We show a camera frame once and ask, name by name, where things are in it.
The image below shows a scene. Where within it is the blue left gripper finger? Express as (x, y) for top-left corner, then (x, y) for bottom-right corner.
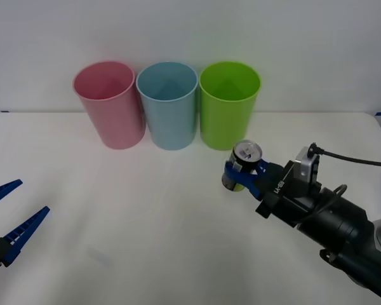
(0, 206), (51, 268)
(0, 179), (23, 210)

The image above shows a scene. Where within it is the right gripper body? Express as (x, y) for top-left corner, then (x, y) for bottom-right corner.
(255, 160), (323, 228)

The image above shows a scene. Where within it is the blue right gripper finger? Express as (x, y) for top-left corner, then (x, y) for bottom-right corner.
(224, 160), (264, 201)
(255, 159), (284, 179)

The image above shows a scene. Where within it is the black drink can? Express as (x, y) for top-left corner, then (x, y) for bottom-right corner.
(221, 139), (264, 193)

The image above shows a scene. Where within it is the green plastic bin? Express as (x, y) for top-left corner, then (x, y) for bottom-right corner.
(198, 60), (262, 151)

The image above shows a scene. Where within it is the pale blue plastic bin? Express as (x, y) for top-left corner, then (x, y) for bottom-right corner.
(135, 61), (199, 151)

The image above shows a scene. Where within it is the pink plastic bin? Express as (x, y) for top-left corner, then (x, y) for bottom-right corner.
(72, 60), (146, 150)

